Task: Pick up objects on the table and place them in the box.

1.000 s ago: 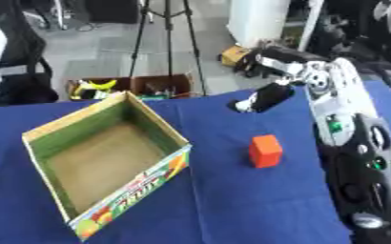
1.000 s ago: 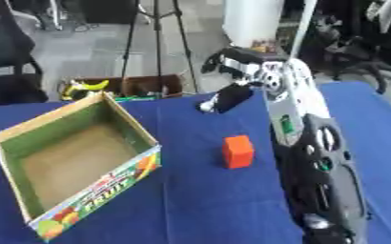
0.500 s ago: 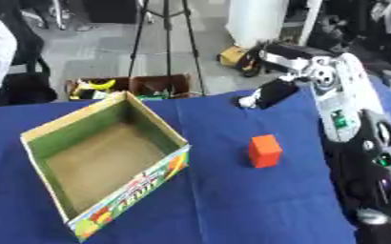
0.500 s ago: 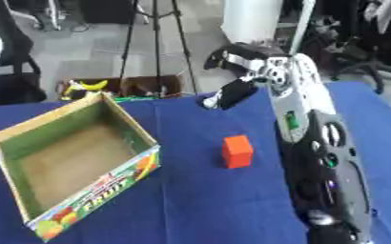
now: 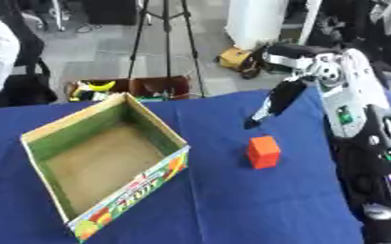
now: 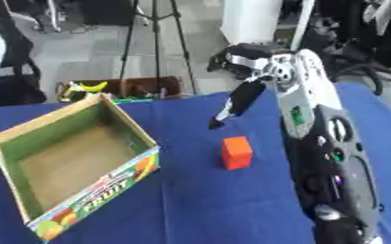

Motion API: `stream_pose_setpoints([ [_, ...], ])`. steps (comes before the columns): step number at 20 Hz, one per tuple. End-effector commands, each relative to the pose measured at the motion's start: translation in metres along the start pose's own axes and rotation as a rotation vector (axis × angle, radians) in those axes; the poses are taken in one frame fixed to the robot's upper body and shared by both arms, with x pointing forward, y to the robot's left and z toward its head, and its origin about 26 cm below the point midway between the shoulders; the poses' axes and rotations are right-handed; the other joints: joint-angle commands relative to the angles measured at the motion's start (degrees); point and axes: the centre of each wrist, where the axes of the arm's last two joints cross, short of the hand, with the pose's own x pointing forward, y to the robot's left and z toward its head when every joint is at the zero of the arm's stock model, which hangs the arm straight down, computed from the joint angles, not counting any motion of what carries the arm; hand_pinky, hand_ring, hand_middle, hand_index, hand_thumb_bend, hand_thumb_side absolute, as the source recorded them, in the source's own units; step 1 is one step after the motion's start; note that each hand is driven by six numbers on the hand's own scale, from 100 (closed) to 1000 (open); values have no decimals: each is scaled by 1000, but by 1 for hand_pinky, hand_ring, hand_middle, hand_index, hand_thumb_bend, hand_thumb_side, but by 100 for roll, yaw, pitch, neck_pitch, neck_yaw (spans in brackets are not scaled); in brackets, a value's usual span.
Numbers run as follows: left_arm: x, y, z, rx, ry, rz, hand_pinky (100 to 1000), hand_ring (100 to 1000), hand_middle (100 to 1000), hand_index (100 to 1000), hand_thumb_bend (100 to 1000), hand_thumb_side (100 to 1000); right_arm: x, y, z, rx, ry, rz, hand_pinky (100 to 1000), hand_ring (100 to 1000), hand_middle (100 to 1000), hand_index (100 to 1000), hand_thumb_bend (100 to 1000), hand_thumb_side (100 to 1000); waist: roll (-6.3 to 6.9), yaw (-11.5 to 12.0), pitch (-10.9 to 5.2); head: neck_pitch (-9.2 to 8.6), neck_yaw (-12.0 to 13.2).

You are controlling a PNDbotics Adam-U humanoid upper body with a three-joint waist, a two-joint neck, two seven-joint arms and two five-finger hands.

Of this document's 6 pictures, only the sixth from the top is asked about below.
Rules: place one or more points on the orange block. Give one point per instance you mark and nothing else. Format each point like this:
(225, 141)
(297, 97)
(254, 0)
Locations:
(236, 152)

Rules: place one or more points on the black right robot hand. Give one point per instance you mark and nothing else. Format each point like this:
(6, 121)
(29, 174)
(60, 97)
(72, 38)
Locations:
(245, 92)

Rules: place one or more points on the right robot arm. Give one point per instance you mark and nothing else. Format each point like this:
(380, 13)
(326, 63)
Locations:
(327, 149)

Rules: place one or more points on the brown crate of toys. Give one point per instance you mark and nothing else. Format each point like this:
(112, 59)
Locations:
(121, 88)

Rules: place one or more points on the cardboard box with green inside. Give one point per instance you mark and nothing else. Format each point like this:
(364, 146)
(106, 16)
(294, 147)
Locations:
(76, 158)

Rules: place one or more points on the black tripod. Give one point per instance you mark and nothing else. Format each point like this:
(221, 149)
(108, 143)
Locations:
(155, 38)

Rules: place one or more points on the white pillar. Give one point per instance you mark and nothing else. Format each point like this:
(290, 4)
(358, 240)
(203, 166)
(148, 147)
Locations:
(250, 21)

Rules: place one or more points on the black chair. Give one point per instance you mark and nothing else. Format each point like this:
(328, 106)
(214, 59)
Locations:
(11, 82)

